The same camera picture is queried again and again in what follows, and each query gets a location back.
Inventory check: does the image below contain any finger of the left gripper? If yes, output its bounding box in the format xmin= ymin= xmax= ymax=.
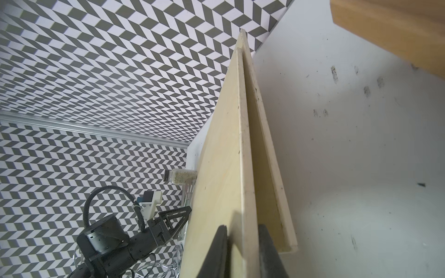
xmin=159 ymin=206 xmax=192 ymax=240

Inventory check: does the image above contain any wooden easel with label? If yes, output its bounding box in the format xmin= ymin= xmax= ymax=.
xmin=330 ymin=1 xmax=445 ymax=78

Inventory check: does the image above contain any small glass jar black lid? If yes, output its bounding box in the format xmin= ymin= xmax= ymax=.
xmin=163 ymin=169 xmax=198 ymax=185

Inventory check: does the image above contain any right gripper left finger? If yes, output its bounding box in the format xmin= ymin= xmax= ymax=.
xmin=197 ymin=225 xmax=228 ymax=278

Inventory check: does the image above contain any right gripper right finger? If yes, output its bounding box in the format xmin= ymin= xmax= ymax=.
xmin=258 ymin=224 xmax=289 ymax=278

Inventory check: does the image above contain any light plywood board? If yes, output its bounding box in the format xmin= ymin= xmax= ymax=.
xmin=180 ymin=49 xmax=260 ymax=278
xmin=236 ymin=29 xmax=298 ymax=254

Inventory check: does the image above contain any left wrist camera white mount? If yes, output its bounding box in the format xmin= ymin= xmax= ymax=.
xmin=136 ymin=190 xmax=162 ymax=221

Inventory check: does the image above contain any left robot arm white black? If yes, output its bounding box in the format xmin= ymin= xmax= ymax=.
xmin=69 ymin=185 xmax=192 ymax=278

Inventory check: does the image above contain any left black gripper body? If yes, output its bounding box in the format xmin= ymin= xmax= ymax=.
xmin=129 ymin=217 xmax=174 ymax=257

